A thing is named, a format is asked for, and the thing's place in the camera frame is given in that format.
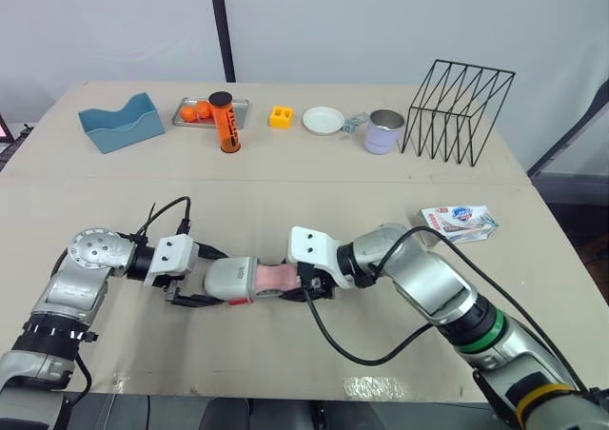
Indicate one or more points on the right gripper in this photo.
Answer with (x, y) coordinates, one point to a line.
(316, 282)

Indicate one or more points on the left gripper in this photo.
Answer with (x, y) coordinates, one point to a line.
(172, 293)

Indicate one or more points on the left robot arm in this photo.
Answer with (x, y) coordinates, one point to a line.
(71, 287)

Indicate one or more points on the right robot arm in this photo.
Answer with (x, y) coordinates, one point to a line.
(428, 278)

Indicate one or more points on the orange tube with black lid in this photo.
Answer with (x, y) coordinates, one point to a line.
(227, 125)

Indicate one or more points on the white soap pack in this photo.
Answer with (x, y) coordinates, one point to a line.
(459, 223)

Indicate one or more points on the robot body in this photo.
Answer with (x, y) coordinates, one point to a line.
(266, 413)

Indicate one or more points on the orange fruit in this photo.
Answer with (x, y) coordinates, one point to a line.
(188, 114)
(204, 109)

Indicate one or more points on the metal tray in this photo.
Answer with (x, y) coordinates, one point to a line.
(240, 111)

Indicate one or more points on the blue plastic holder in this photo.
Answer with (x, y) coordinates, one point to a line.
(119, 125)

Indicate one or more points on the yellow block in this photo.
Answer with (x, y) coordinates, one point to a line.
(280, 118)

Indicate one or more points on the white plate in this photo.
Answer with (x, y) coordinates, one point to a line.
(322, 120)

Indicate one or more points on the purple steel cup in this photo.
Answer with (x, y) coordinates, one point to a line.
(380, 137)

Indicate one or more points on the crumpled blue white wrapper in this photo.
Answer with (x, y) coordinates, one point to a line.
(354, 123)

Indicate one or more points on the black pole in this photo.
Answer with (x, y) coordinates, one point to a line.
(223, 25)

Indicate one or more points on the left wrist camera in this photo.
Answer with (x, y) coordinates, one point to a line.
(172, 254)

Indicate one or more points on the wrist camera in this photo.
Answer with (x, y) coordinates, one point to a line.
(311, 247)
(172, 254)

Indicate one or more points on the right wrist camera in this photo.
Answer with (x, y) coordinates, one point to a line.
(311, 247)

